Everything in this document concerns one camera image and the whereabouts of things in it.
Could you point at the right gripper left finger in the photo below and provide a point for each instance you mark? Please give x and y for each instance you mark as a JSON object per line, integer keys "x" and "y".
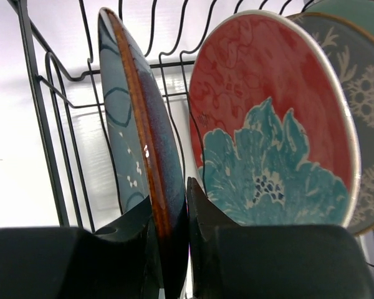
{"x": 70, "y": 262}

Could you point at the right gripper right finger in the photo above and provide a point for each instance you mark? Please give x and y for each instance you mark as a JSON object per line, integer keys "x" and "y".
{"x": 283, "y": 261}

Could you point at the teal blue plate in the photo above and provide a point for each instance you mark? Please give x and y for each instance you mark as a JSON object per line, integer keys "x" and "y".
{"x": 144, "y": 147}

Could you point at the red teal flower plate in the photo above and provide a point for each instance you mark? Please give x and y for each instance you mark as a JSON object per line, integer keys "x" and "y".
{"x": 273, "y": 139}

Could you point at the grey deer snowflake plate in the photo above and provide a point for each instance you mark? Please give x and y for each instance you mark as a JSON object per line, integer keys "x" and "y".
{"x": 350, "y": 50}

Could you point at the green leaf plate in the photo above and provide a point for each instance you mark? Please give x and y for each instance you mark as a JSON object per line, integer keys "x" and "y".
{"x": 359, "y": 12}

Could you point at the black wire dish rack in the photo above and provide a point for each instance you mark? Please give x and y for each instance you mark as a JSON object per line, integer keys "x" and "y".
{"x": 45, "y": 69}

